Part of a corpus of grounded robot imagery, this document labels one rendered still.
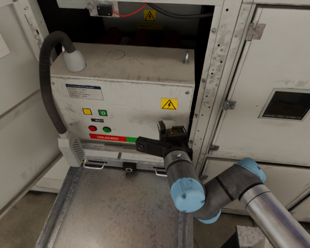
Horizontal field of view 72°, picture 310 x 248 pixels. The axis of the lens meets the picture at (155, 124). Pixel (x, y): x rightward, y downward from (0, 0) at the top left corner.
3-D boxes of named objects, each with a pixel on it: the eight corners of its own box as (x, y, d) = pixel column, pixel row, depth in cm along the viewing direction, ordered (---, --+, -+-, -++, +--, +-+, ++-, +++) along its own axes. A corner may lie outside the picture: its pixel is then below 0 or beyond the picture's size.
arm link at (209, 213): (238, 209, 58) (223, 189, 52) (203, 232, 59) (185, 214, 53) (223, 188, 65) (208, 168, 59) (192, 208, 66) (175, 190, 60)
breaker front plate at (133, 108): (180, 168, 101) (193, 88, 65) (80, 158, 105) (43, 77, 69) (180, 166, 102) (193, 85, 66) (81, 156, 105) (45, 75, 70)
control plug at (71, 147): (80, 167, 91) (67, 142, 78) (69, 166, 91) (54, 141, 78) (86, 152, 96) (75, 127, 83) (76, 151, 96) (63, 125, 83)
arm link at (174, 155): (166, 180, 60) (165, 159, 56) (163, 169, 64) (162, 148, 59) (192, 177, 61) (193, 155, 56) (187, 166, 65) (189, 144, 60)
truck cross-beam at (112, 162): (185, 173, 104) (186, 167, 99) (77, 163, 108) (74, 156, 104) (185, 165, 107) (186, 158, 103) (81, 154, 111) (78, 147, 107)
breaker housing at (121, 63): (181, 166, 102) (196, 84, 65) (80, 156, 105) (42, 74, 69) (183, 96, 135) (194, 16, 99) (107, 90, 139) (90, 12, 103)
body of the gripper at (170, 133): (182, 141, 75) (192, 166, 65) (158, 144, 74) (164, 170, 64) (183, 123, 70) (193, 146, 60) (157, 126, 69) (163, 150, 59)
